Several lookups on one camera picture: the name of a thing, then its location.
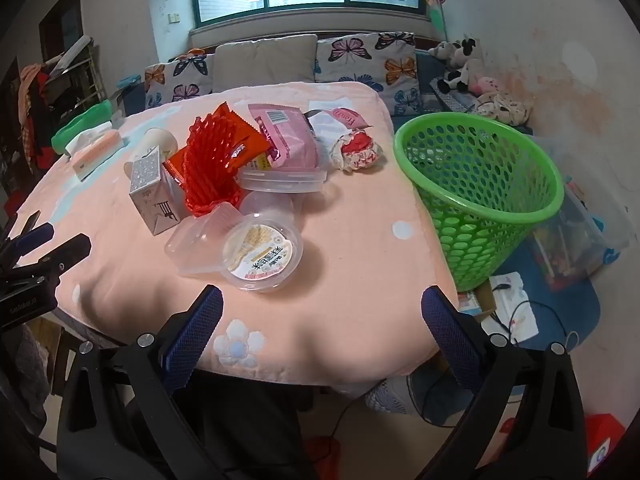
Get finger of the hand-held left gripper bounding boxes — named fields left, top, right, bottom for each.
left=0, top=210, right=55, bottom=266
left=5, top=233, right=93, bottom=286

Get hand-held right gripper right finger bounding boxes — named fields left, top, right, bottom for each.
left=420, top=285, right=590, bottom=480

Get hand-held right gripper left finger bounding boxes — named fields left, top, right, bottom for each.
left=56, top=284, right=224, bottom=480

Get silver and green drink carton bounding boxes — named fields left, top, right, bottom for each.
left=129, top=145, right=182, bottom=237

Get green plastic mesh basket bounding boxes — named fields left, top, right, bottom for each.
left=394, top=112, right=566, bottom=292

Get large clear plastic container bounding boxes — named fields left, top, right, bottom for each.
left=236, top=166, right=328, bottom=196

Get orange snack wrapper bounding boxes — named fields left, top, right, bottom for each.
left=162, top=102, right=272, bottom=196

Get small cardboard box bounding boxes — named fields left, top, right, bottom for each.
left=457, top=280, right=496, bottom=321

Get white paper sheet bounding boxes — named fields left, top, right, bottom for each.
left=487, top=272, right=540, bottom=346

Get grey shoe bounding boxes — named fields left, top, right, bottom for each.
left=365, top=375, right=451, bottom=416

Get round labelled plastic bowl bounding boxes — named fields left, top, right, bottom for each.
left=221, top=212, right=304, bottom=292

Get orange tissue pack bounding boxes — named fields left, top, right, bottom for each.
left=65, top=121, right=125, bottom=182

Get blue floor mat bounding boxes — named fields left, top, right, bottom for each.
left=465, top=240, right=601, bottom=351

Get hanging orange and red clothes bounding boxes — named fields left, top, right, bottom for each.
left=17, top=62, right=51, bottom=171

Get white paper cup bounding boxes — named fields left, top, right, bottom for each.
left=124, top=128, right=179, bottom=176

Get clear plastic storage box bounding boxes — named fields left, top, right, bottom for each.
left=530, top=135, right=633, bottom=291

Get red foam fruit net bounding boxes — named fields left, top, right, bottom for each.
left=181, top=112, right=246, bottom=218

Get metal drying rack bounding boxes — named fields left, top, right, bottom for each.
left=42, top=35, right=108, bottom=111

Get red box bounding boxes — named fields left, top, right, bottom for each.
left=585, top=412, right=626, bottom=478

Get small butterfly print cushion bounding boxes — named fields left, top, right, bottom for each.
left=144, top=54, right=216, bottom=110

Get crumpled red and white wrapper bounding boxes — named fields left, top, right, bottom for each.
left=330, top=127, right=385, bottom=175

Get pink snack packet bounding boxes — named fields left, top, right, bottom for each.
left=248, top=103, right=321, bottom=170

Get dark wooden door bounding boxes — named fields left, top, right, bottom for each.
left=37, top=0, right=83, bottom=61

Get cream patterned cloth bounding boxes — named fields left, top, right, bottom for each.
left=472, top=91, right=533, bottom=126

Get pink and white torn wrapper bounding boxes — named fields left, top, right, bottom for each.
left=305, top=100, right=373, bottom=150

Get black and white cow plush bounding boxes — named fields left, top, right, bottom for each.
left=442, top=35, right=483, bottom=93

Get blue sofa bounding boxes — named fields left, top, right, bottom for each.
left=117, top=35, right=533, bottom=136

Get beige cushion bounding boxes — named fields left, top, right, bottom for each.
left=212, top=34, right=318, bottom=93

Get grey plush toy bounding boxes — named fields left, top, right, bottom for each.
left=427, top=40, right=461, bottom=62

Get large butterfly print cushion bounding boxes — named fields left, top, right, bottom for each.
left=315, top=31, right=423, bottom=117

